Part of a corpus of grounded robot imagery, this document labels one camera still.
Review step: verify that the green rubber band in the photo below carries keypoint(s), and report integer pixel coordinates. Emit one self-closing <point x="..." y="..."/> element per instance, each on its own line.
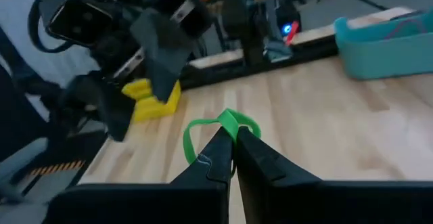
<point x="228" y="119"/>

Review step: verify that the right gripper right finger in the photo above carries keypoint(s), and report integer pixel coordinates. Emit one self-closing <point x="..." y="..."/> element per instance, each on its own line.
<point x="287" y="190"/>

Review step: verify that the yellow plastic basket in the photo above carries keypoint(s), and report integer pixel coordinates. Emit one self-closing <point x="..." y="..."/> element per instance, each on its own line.
<point x="152" y="109"/>

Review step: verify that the teal plastic basket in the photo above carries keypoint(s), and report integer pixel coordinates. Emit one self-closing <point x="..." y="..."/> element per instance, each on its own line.
<point x="382" y="58"/>

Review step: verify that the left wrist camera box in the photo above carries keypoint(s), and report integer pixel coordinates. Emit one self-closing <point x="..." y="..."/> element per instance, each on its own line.
<point x="79" y="21"/>

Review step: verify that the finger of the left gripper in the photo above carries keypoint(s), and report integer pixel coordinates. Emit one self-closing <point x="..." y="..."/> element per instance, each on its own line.
<point x="147" y="48"/>
<point x="179" y="55"/>

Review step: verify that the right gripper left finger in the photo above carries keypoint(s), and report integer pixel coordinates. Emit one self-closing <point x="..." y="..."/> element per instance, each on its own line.
<point x="203" y="186"/>

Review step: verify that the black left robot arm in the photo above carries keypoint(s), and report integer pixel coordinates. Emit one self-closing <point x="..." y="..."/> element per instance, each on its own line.
<point x="243" y="21"/>

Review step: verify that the thin red rubber band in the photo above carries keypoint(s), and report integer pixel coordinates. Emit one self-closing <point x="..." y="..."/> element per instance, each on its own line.
<point x="406" y="26"/>

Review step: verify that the grey metal stand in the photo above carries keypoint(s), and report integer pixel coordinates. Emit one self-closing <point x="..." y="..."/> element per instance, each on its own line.
<point x="20" y="163"/>

